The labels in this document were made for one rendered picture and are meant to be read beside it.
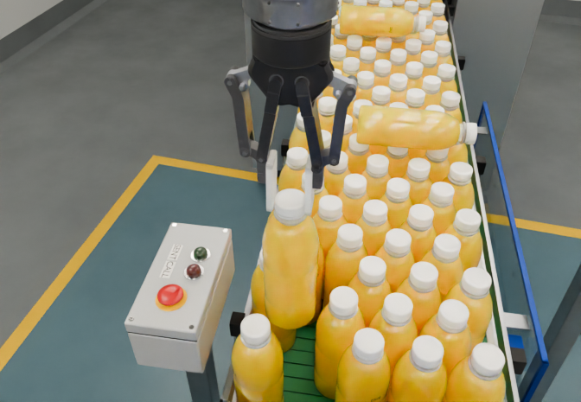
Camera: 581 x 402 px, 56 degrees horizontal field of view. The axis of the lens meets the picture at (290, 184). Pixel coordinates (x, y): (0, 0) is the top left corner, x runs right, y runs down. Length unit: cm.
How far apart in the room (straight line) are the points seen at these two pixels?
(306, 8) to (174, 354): 52
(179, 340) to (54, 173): 228
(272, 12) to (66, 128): 289
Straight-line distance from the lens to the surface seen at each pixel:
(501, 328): 95
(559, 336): 115
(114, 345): 215
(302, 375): 94
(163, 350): 81
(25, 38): 435
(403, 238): 85
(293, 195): 65
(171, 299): 78
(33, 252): 259
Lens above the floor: 171
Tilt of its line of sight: 40 degrees down
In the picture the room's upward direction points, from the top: straight up
